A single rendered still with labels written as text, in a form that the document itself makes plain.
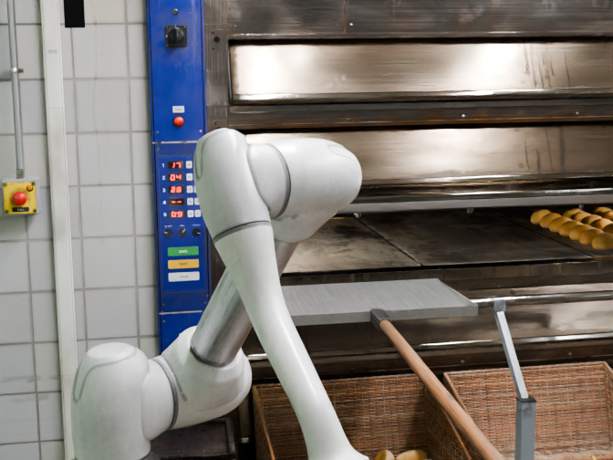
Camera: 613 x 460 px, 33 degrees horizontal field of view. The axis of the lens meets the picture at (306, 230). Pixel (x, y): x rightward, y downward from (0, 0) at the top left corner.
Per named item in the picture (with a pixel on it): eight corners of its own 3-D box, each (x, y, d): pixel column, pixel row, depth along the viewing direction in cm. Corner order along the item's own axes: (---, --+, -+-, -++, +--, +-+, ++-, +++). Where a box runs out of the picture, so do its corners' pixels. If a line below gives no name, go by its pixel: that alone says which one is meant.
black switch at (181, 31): (165, 47, 290) (163, 8, 288) (187, 47, 291) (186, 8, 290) (166, 47, 287) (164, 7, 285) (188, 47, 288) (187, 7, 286)
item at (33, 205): (5, 212, 293) (3, 177, 291) (41, 211, 295) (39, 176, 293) (2, 216, 286) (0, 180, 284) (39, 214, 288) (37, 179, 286)
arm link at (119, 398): (58, 449, 210) (53, 346, 206) (137, 428, 222) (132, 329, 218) (96, 474, 198) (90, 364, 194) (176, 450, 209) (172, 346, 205)
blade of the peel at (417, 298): (478, 315, 269) (478, 305, 268) (270, 327, 259) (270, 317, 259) (437, 279, 303) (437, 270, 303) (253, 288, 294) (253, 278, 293)
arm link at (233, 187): (234, 222, 161) (302, 213, 170) (202, 118, 165) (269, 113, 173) (195, 249, 171) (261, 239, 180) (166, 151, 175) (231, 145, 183)
